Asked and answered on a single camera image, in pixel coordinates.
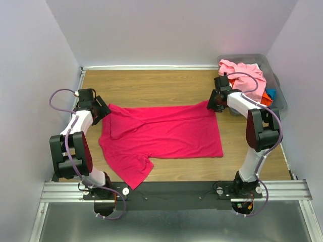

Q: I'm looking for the magenta t-shirt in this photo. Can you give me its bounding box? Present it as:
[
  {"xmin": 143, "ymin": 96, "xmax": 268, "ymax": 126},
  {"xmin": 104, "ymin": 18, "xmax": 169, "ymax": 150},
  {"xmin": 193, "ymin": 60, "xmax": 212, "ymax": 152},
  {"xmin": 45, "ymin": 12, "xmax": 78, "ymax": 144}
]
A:
[{"xmin": 98, "ymin": 101, "xmax": 224, "ymax": 190}]

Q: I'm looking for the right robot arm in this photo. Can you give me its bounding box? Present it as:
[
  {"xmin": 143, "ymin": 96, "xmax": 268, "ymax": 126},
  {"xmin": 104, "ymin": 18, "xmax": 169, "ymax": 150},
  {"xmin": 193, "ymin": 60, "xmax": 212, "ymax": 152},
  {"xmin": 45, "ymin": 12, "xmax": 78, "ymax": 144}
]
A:
[{"xmin": 207, "ymin": 75, "xmax": 283, "ymax": 198}]

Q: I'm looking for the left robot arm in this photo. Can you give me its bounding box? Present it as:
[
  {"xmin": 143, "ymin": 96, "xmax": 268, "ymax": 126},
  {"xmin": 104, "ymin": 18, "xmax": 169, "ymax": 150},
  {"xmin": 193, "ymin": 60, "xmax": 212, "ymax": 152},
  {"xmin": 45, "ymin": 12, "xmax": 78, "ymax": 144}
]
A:
[{"xmin": 48, "ymin": 88, "xmax": 116, "ymax": 200}]

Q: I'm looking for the light pink t-shirt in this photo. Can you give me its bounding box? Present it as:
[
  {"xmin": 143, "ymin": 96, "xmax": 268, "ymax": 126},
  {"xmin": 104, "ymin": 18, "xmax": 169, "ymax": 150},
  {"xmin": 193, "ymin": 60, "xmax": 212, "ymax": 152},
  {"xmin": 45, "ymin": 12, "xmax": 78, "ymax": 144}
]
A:
[{"xmin": 219, "ymin": 59, "xmax": 266, "ymax": 102}]

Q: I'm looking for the orange t-shirt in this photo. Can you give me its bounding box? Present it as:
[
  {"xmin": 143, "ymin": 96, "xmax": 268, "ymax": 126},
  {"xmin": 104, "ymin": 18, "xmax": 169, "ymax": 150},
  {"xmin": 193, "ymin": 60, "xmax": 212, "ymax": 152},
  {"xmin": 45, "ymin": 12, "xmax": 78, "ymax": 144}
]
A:
[{"xmin": 229, "ymin": 79, "xmax": 273, "ymax": 106}]

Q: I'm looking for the teal t-shirt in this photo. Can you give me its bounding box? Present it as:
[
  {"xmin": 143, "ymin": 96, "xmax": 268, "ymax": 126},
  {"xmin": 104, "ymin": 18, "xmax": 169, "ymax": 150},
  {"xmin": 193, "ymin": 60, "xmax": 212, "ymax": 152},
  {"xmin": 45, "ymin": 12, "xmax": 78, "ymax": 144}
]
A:
[{"xmin": 265, "ymin": 88, "xmax": 277, "ymax": 101}]

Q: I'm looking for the clear plastic bin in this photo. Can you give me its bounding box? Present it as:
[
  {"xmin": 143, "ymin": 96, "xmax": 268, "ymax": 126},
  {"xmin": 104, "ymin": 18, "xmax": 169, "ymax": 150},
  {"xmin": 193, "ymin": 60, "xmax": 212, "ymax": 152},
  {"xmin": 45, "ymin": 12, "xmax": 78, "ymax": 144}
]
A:
[{"xmin": 217, "ymin": 54, "xmax": 288, "ymax": 114}]

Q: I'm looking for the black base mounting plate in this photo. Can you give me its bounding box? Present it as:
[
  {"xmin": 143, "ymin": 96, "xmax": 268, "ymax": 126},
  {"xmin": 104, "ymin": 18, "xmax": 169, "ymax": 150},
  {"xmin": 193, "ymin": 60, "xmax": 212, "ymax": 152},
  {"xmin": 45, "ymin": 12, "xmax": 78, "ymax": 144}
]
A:
[{"xmin": 83, "ymin": 181, "xmax": 263, "ymax": 214}]

